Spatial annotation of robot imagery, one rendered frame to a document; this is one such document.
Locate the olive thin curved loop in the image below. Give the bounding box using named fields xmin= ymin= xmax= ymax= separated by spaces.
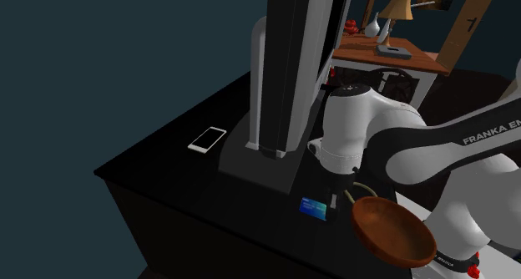
xmin=344 ymin=181 xmax=379 ymax=204

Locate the wooden side table with lamp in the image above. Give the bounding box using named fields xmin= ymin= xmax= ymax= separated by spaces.
xmin=326 ymin=0 xmax=452 ymax=110

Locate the television with grey base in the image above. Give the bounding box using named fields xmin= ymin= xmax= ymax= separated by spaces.
xmin=217 ymin=0 xmax=356 ymax=196

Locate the white smartphone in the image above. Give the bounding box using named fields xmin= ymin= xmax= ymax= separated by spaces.
xmin=187 ymin=125 xmax=228 ymax=155

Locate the brown wooden bowl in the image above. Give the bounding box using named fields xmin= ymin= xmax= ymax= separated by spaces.
xmin=351 ymin=195 xmax=438 ymax=270

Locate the black cabinet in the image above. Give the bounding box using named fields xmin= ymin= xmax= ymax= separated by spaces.
xmin=93 ymin=69 xmax=412 ymax=279

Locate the blue card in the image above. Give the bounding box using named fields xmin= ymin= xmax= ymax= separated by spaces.
xmin=298 ymin=196 xmax=329 ymax=221

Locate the wooden door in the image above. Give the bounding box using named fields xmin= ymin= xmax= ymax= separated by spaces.
xmin=435 ymin=0 xmax=502 ymax=74

